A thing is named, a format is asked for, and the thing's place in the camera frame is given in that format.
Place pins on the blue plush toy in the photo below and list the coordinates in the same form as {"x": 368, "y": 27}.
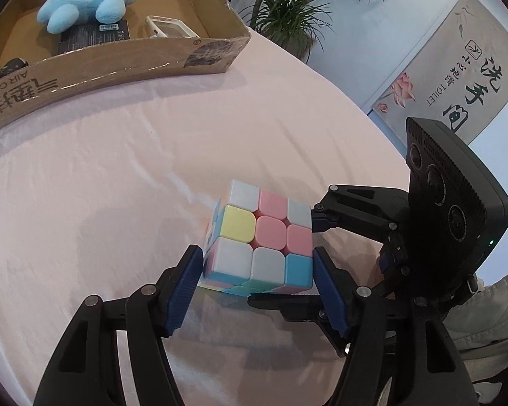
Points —
{"x": 60, "y": 15}

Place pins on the person right forearm sleeve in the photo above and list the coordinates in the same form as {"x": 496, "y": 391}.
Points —
{"x": 479, "y": 329}

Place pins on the clear phone case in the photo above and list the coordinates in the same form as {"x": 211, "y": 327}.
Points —
{"x": 162, "y": 27}

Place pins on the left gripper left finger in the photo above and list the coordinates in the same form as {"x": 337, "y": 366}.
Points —
{"x": 84, "y": 368}

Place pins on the toilet sign banner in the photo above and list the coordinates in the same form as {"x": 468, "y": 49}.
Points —
{"x": 459, "y": 77}

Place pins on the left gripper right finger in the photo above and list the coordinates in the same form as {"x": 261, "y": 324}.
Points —
{"x": 399, "y": 352}

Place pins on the black small figurine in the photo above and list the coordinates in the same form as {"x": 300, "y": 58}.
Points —
{"x": 12, "y": 66}

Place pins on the cardboard box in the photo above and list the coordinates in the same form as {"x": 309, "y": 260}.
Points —
{"x": 155, "y": 38}

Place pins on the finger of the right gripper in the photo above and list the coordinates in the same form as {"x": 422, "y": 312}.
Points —
{"x": 288, "y": 304}
{"x": 368, "y": 211}

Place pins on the pastel rubik cube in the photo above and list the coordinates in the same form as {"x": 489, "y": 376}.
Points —
{"x": 258, "y": 242}

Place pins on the black product box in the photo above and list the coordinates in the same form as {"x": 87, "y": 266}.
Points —
{"x": 93, "y": 34}

